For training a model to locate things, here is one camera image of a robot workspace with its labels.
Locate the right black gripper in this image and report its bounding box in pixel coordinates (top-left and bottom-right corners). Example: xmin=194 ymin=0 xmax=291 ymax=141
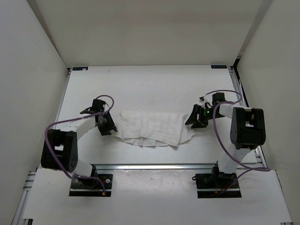
xmin=185 ymin=104 xmax=225 ymax=128

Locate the white fabric skirt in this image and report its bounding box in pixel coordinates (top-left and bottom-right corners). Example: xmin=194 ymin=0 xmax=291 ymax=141
xmin=113 ymin=110 xmax=195 ymax=148

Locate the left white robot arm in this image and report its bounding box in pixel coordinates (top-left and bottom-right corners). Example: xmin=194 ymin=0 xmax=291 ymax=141
xmin=41 ymin=104 xmax=117 ymax=188

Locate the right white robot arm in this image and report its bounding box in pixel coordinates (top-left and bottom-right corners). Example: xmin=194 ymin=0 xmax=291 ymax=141
xmin=185 ymin=101 xmax=266 ymax=188

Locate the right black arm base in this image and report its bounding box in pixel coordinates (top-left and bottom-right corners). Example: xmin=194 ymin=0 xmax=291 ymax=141
xmin=192 ymin=165 xmax=242 ymax=199

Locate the right blue corner label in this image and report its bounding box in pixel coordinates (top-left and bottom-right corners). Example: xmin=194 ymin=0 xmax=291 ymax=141
xmin=211 ymin=65 xmax=227 ymax=69

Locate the blue corner label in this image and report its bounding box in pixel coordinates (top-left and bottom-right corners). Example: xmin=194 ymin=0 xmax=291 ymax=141
xmin=72 ymin=67 xmax=89 ymax=71
xmin=211 ymin=65 xmax=227 ymax=69

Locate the left blue corner label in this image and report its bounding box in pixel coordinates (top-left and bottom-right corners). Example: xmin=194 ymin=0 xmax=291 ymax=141
xmin=72 ymin=67 xmax=89 ymax=71

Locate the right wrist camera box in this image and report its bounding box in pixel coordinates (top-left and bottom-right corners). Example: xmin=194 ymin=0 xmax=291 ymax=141
xmin=212 ymin=92 xmax=226 ymax=105

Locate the aluminium table frame rail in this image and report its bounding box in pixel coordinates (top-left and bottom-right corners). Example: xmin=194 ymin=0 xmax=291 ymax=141
xmin=96 ymin=164 xmax=214 ymax=170

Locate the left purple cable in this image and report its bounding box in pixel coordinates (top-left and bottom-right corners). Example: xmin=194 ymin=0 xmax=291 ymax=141
xmin=44 ymin=95 xmax=115 ymax=196

